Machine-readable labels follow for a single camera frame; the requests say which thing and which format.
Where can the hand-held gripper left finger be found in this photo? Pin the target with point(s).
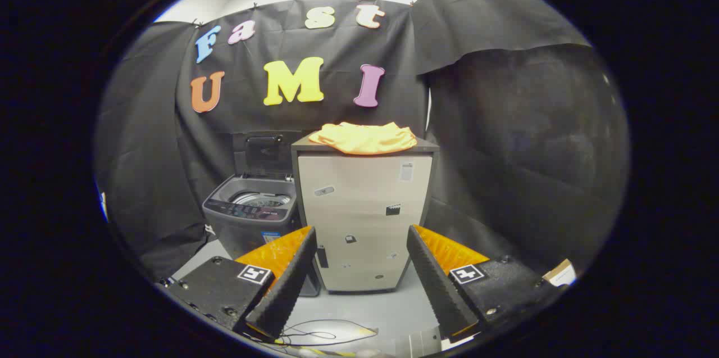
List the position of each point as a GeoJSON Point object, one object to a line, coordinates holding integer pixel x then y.
{"type": "Point", "coordinates": [286, 285]}

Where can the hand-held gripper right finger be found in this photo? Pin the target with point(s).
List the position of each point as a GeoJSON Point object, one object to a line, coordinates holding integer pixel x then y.
{"type": "Point", "coordinates": [435, 285]}

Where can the grey top-load washing machine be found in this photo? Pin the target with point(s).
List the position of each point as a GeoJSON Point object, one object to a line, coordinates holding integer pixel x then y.
{"type": "Point", "coordinates": [247, 229]}

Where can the orange polo shirt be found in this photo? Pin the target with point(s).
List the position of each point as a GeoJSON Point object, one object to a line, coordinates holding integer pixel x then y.
{"type": "Point", "coordinates": [365, 137]}

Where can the grey cabinet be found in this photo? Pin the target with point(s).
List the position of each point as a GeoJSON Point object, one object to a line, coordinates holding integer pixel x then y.
{"type": "Point", "coordinates": [359, 200]}

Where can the small cardboard tag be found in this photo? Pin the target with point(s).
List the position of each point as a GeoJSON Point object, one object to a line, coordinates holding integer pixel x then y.
{"type": "Point", "coordinates": [560, 275]}

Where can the black backdrop cloth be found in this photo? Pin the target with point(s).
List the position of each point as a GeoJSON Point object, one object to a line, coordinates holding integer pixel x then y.
{"type": "Point", "coordinates": [505, 150]}

